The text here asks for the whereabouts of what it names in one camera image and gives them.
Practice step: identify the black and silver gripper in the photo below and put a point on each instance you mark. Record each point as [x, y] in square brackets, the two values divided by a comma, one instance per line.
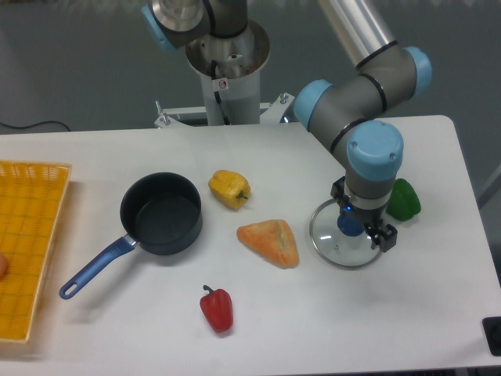
[365, 200]

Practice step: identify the orange triangle bread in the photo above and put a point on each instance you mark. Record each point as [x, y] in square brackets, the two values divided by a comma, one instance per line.
[273, 240]

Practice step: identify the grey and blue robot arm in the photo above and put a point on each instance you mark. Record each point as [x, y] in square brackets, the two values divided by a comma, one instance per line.
[344, 119]

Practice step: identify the glass lid with blue knob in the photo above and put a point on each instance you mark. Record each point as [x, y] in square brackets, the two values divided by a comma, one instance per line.
[339, 239]

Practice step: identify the green bell pepper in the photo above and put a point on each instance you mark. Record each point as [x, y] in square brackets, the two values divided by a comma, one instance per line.
[404, 203]

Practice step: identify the yellow bell pepper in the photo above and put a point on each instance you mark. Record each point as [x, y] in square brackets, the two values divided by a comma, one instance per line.
[230, 188]

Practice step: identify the red bell pepper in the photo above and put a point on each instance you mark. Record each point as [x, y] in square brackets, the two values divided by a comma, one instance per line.
[216, 306]

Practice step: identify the black device at table edge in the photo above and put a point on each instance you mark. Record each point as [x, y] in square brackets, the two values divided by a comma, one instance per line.
[492, 329]

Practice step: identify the yellow woven basket tray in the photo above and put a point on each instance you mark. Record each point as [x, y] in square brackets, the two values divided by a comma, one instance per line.
[32, 194]

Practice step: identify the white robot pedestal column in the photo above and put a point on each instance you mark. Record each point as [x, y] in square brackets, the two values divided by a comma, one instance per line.
[230, 74]

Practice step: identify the dark pot with blue handle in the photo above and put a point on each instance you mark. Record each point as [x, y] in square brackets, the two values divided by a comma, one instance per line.
[161, 213]

